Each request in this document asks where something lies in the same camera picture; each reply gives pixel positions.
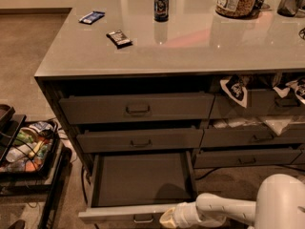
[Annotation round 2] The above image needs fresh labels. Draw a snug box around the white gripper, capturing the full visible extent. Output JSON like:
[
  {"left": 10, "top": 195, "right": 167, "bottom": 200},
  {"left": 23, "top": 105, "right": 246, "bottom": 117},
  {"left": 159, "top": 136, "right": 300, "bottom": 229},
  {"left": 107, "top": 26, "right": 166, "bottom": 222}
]
[{"left": 159, "top": 202, "right": 226, "bottom": 229}]

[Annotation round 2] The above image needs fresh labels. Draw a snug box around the grey drawer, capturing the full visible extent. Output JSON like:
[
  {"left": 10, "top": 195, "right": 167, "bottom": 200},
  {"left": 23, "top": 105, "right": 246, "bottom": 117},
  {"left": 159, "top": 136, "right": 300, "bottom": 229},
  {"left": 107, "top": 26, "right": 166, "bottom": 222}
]
[
  {"left": 210, "top": 89, "right": 305, "bottom": 119},
  {"left": 78, "top": 152, "right": 197, "bottom": 223},
  {"left": 59, "top": 93, "right": 214, "bottom": 124},
  {"left": 201, "top": 125, "right": 305, "bottom": 148},
  {"left": 193, "top": 148, "right": 301, "bottom": 169},
  {"left": 77, "top": 127, "right": 203, "bottom": 153}
]

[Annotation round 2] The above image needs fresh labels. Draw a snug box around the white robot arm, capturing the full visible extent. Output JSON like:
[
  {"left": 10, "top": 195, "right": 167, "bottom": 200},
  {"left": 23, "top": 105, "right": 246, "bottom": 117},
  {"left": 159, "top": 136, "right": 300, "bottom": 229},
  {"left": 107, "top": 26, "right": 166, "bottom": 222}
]
[{"left": 159, "top": 174, "right": 305, "bottom": 229}]

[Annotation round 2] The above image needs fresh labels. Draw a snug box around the grey drawer cabinet island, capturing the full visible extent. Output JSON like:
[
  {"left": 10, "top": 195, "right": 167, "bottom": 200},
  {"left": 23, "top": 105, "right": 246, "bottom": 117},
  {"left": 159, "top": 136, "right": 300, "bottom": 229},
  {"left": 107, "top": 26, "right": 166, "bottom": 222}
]
[{"left": 35, "top": 0, "right": 305, "bottom": 170}]

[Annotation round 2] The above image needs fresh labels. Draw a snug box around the clear plastic bag in drawer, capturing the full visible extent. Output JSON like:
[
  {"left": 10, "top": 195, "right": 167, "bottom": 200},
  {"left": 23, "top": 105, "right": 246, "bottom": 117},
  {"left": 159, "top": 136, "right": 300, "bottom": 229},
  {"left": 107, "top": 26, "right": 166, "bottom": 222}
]
[{"left": 212, "top": 115, "right": 294, "bottom": 135}]

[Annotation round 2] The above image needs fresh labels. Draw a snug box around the black tray of items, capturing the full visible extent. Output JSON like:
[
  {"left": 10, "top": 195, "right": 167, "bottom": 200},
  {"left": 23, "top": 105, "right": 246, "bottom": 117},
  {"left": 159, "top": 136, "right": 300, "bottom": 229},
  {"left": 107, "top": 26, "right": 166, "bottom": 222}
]
[{"left": 0, "top": 120, "right": 59, "bottom": 177}]

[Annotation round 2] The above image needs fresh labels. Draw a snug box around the dark snack bar packet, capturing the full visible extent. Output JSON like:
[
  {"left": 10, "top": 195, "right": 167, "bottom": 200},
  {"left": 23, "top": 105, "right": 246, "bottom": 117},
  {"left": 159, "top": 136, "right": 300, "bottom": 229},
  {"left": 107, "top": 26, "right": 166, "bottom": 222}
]
[{"left": 106, "top": 30, "right": 132, "bottom": 49}]

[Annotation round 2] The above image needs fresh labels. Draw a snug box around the blue snack wrapper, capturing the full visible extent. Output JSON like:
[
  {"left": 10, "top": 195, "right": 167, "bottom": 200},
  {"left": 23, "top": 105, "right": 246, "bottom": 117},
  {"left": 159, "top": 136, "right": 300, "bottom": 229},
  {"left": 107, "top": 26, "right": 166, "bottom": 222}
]
[{"left": 79, "top": 10, "right": 105, "bottom": 25}]

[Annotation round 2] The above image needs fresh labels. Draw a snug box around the blue soda can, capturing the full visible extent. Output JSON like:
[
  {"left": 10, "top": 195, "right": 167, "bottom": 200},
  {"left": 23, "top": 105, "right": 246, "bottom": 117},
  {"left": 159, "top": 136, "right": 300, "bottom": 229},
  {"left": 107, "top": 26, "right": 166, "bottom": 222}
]
[{"left": 154, "top": 0, "right": 169, "bottom": 22}]

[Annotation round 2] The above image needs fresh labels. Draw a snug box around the dark glass container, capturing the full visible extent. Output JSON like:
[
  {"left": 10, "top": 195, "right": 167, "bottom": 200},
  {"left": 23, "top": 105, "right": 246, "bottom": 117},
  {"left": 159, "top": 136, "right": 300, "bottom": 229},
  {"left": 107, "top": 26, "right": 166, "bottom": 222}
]
[{"left": 277, "top": 0, "right": 302, "bottom": 17}]

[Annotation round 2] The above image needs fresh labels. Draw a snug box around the black floor cable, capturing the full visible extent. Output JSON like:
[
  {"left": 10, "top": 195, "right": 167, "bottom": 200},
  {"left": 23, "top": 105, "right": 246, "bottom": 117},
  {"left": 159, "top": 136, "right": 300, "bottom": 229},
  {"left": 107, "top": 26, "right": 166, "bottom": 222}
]
[{"left": 79, "top": 165, "right": 93, "bottom": 205}]

